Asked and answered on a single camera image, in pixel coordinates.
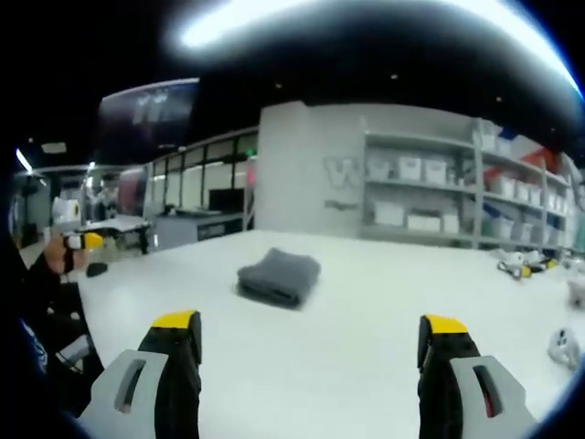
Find grey towel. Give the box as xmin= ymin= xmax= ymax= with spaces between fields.
xmin=236 ymin=247 xmax=322 ymax=309

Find person's left hand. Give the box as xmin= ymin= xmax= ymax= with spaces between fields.
xmin=44 ymin=236 xmax=88 ymax=276

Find white work table black legs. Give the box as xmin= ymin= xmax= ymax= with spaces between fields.
xmin=74 ymin=217 xmax=153 ymax=256

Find white roll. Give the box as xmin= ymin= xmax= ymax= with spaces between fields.
xmin=51 ymin=198 xmax=84 ymax=225

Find person's dark clothing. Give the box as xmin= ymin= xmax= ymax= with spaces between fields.
xmin=0 ymin=228 xmax=107 ymax=417

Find grey counter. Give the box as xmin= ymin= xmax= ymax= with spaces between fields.
xmin=152 ymin=209 xmax=245 ymax=252

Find white rounded object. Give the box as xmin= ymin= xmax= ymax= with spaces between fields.
xmin=547 ymin=326 xmax=582 ymax=372

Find spare yellow-tipped gripper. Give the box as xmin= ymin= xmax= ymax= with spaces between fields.
xmin=496 ymin=250 xmax=559 ymax=281

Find dark hanging display screen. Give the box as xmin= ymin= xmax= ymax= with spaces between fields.
xmin=97 ymin=78 xmax=201 ymax=164

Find black monitor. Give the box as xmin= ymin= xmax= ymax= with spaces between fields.
xmin=207 ymin=187 xmax=249 ymax=213

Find grey metal shelving unit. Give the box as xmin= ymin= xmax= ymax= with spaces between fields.
xmin=473 ymin=117 xmax=578 ymax=253
xmin=362 ymin=119 xmax=484 ymax=246

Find grey shelving with white boxes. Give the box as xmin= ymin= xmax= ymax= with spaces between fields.
xmin=370 ymin=154 xmax=575 ymax=246

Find long ceiling light strip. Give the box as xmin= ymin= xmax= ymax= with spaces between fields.
xmin=164 ymin=0 xmax=585 ymax=100

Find grey chest device with cable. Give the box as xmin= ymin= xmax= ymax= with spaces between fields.
xmin=53 ymin=337 xmax=91 ymax=367

